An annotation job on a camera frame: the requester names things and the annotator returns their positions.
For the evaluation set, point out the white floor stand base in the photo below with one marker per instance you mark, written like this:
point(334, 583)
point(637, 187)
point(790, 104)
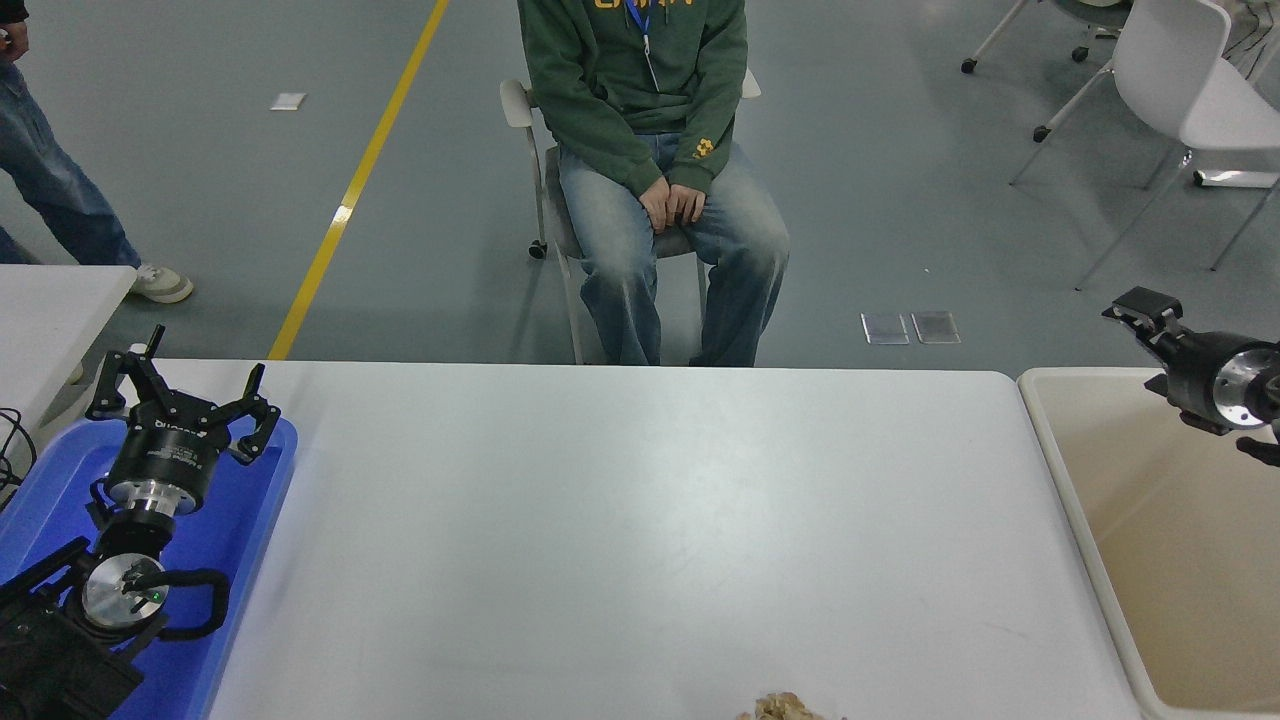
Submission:
point(1235, 179)

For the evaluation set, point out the crumpled tan paper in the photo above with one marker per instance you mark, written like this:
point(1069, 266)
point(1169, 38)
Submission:
point(785, 708)

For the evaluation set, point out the person's left hand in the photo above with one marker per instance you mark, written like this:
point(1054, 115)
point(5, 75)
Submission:
point(688, 205)

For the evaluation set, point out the large pale plastic bin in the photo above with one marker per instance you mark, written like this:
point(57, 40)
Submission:
point(1180, 560)

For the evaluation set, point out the person's hand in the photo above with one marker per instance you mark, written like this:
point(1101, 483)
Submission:
point(14, 40)

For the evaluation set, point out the person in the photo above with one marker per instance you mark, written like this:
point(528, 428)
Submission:
point(620, 100)
point(50, 170)

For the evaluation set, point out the white shell chair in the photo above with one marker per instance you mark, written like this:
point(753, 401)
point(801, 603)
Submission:
point(1160, 60)

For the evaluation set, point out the grey chair with castors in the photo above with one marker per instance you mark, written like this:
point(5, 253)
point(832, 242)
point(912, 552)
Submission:
point(515, 102)

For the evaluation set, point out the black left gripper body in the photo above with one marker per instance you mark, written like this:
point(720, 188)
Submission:
point(170, 455)

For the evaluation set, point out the white side table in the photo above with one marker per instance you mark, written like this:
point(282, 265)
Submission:
point(50, 320)

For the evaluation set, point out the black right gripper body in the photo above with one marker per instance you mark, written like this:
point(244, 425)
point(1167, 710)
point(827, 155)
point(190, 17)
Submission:
point(1195, 370)

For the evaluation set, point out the clear floor plate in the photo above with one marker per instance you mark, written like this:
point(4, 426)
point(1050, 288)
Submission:
point(935, 328)
point(885, 330)

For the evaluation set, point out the blue plastic tray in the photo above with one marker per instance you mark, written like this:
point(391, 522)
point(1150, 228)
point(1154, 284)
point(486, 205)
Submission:
point(250, 520)

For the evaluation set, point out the person's right hand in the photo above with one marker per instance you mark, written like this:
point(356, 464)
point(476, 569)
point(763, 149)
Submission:
point(658, 205)

